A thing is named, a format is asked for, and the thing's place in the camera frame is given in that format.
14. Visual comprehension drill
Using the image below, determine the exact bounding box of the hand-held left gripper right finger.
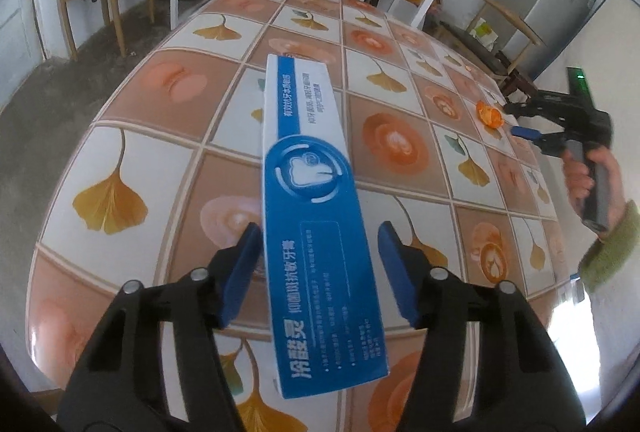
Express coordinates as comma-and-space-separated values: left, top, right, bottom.
377, 221, 586, 432

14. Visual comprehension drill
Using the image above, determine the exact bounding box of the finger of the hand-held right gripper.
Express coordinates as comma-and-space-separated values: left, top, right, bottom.
509, 126, 567, 157
502, 99, 541, 119

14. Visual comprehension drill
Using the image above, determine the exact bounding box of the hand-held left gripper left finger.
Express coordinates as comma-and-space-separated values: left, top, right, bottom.
57, 221, 266, 432

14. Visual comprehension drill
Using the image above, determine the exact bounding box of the blue white toothpaste box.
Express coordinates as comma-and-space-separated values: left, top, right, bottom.
260, 53, 391, 400

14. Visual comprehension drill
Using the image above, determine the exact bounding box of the person's right forearm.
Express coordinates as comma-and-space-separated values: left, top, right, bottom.
577, 199, 640, 297

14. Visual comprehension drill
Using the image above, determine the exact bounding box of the person's right hand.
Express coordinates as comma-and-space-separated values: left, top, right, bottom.
562, 144, 628, 240

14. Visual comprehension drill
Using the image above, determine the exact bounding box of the dark wooden stool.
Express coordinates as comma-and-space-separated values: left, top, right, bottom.
497, 56, 536, 100

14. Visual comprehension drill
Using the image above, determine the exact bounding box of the white mattress blue edge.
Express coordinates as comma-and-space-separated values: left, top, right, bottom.
532, 0, 640, 213

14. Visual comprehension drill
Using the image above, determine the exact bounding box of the wooden chair black seat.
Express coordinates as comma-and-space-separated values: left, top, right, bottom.
435, 0, 546, 87

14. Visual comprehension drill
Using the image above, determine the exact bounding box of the white plastic bag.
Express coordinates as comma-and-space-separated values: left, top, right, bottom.
467, 16, 501, 50

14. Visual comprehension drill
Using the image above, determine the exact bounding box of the leaf patterned tablecloth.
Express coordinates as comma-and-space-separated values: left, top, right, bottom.
25, 0, 576, 432

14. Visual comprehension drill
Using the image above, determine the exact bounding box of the white fluffy garment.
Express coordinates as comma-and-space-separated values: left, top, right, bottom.
550, 282, 640, 432

